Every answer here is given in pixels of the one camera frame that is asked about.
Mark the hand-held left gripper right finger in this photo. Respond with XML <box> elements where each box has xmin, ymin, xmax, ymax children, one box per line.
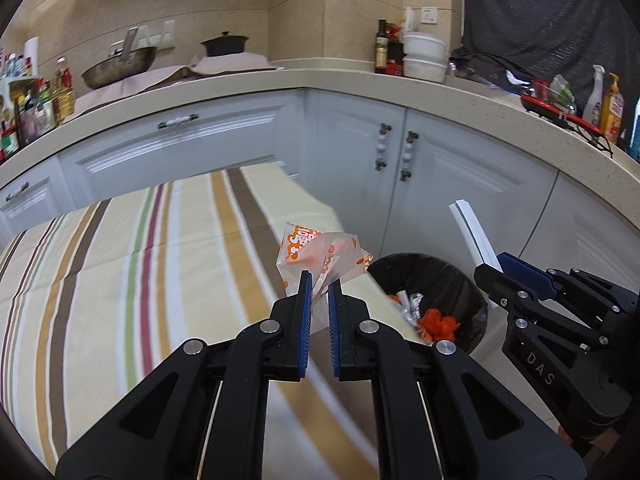
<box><xmin>326</xmin><ymin>277</ymin><xmax>585</xmax><ymax>480</ymax></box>

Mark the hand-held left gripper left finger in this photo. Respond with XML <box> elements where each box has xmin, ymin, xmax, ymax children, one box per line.
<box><xmin>55</xmin><ymin>270</ymin><xmax>315</xmax><ymax>480</ymax></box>

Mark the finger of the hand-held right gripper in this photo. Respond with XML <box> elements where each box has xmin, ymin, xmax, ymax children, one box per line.
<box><xmin>497</xmin><ymin>253</ymin><xmax>640</xmax><ymax>314</ymax></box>
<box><xmin>474</xmin><ymin>263</ymin><xmax>614</xmax><ymax>354</ymax></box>

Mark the clear orange-printed plastic bag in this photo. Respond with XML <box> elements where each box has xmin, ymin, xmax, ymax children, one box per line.
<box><xmin>276</xmin><ymin>222</ymin><xmax>375</xmax><ymax>321</ymax></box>

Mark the black trash bin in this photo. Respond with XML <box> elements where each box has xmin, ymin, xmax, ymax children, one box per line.
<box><xmin>367</xmin><ymin>253</ymin><xmax>490</xmax><ymax>356</ymax></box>

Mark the orange plastic bag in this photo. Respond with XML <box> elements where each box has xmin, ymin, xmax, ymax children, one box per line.
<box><xmin>417</xmin><ymin>308</ymin><xmax>460</xmax><ymax>343</ymax></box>

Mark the white cabinet door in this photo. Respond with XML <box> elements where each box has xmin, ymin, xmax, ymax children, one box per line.
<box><xmin>57</xmin><ymin>92</ymin><xmax>306</xmax><ymax>211</ymax></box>
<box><xmin>305</xmin><ymin>90</ymin><xmax>408</xmax><ymax>256</ymax></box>
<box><xmin>0</xmin><ymin>160</ymin><xmax>66</xmax><ymax>246</ymax></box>
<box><xmin>385</xmin><ymin>107</ymin><xmax>558</xmax><ymax>281</ymax></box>
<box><xmin>520</xmin><ymin>170</ymin><xmax>640</xmax><ymax>311</ymax></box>

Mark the silver foil wrapper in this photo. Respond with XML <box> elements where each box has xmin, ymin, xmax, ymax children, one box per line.
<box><xmin>395</xmin><ymin>290</ymin><xmax>426</xmax><ymax>321</ymax></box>

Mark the blue carton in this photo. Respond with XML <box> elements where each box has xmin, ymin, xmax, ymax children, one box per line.
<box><xmin>627</xmin><ymin>102</ymin><xmax>640</xmax><ymax>161</ymax></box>

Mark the yellow dish soap bottle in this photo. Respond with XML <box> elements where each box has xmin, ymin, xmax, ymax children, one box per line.
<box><xmin>600</xmin><ymin>74</ymin><xmax>626</xmax><ymax>143</ymax></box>

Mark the white spray bottle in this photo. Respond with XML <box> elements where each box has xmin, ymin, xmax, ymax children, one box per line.
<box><xmin>582</xmin><ymin>65</ymin><xmax>606</xmax><ymax>126</ymax></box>

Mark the green packet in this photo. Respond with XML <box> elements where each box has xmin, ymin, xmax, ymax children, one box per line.
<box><xmin>547</xmin><ymin>75</ymin><xmax>576</xmax><ymax>111</ymax></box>

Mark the striped tablecloth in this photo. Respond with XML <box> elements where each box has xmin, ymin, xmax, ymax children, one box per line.
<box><xmin>0</xmin><ymin>162</ymin><xmax>436</xmax><ymax>480</ymax></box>

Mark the dark sauce bottle red label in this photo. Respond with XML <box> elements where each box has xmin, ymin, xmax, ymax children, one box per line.
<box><xmin>387</xmin><ymin>22</ymin><xmax>406</xmax><ymax>77</ymax></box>

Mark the dark grey cloth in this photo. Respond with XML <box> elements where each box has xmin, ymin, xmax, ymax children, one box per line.
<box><xmin>450</xmin><ymin>0</ymin><xmax>640</xmax><ymax>126</ymax></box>

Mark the olive oil bottle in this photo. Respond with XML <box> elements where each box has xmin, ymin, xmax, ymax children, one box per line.
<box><xmin>375</xmin><ymin>19</ymin><xmax>390</xmax><ymax>75</ymax></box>

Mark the beige stove cover cloth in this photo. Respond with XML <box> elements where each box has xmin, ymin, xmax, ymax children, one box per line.
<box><xmin>75</xmin><ymin>55</ymin><xmax>278</xmax><ymax>116</ymax></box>

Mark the black cooking pot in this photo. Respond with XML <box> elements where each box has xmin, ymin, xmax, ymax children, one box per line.
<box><xmin>201</xmin><ymin>31</ymin><xmax>249</xmax><ymax>57</ymax></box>

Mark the steel wok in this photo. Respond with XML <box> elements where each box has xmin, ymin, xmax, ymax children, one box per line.
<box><xmin>81</xmin><ymin>27</ymin><xmax>157</xmax><ymax>90</ymax></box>

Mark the yellow cooking oil bottle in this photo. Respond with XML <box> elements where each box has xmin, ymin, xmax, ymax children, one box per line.
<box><xmin>52</xmin><ymin>56</ymin><xmax>76</xmax><ymax>123</ymax></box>

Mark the row of seasoning bottles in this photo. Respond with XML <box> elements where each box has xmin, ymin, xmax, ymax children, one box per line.
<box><xmin>0</xmin><ymin>47</ymin><xmax>58</xmax><ymax>161</ymax></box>

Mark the red wire dish rack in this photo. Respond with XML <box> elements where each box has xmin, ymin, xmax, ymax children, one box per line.
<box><xmin>520</xmin><ymin>77</ymin><xmax>613</xmax><ymax>153</ymax></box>

